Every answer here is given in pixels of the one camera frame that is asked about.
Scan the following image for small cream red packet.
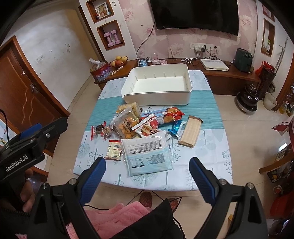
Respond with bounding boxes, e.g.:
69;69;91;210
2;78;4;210
105;139;122;161

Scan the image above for clear bag orange pastries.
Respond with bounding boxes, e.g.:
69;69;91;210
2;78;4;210
112;108;139;139

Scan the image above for beige wafer biscuit pack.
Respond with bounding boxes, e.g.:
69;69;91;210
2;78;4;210
178;115;203;148

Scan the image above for large white blue snack pack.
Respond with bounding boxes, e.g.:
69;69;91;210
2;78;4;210
121;131;173;177

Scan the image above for red white snack bag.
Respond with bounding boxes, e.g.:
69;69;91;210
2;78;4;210
132;113;159;138

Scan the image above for blue red cookie package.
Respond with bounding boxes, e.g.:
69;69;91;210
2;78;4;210
140;107;185;124

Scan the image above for clear bag rice puffs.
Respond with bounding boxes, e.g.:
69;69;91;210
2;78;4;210
116;102;141;118

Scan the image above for red bag of snacks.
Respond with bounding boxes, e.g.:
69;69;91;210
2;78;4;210
89;58;112;82

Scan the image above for person's left hand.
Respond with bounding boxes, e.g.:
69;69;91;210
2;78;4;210
20;168;35;213

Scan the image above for brown wooden door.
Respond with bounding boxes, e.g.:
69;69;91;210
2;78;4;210
0;34;71;157

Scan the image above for red edged dark candy packet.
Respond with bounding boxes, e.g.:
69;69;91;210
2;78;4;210
90;121;106;140

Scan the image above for pink fuzzy clothing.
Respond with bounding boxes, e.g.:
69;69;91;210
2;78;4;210
65;201;152;239

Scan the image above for clear shredded snack packet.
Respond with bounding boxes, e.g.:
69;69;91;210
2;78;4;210
102;125;113;139

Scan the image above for teal leaf pattern tablecloth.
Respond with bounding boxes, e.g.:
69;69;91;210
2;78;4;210
73;70;233;191

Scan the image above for fruit bowl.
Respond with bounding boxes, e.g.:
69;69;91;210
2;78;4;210
109;56;129;68

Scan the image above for small blue foil wrapper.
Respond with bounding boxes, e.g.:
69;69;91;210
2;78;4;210
167;120;186;138

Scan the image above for dark brown ceramic vase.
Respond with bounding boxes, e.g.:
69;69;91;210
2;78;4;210
236;84;258;114

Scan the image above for pink dumbbells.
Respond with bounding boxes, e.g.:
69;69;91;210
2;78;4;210
104;30;122;47

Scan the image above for pink glass dome ornament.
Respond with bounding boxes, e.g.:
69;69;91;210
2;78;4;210
151;52;159;65

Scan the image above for wooden tv cabinet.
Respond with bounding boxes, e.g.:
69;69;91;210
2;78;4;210
94;60;261;96

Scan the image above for white plastic storage bin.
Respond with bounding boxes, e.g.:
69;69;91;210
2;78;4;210
121;64;192;106

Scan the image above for framed picture in niche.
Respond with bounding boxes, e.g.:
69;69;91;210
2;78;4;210
97;2;109;19

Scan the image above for red black tall vase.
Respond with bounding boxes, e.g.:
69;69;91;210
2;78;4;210
255;61;276;101

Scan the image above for white set-top box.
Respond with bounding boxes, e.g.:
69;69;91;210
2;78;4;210
200;59;229;72

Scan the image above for dark green air fryer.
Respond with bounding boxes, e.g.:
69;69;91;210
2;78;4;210
233;48;253;73

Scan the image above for white wall power strip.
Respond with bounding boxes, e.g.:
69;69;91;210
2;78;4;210
189;42;218;52

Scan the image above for black wall television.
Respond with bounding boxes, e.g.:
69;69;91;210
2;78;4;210
150;0;239;36

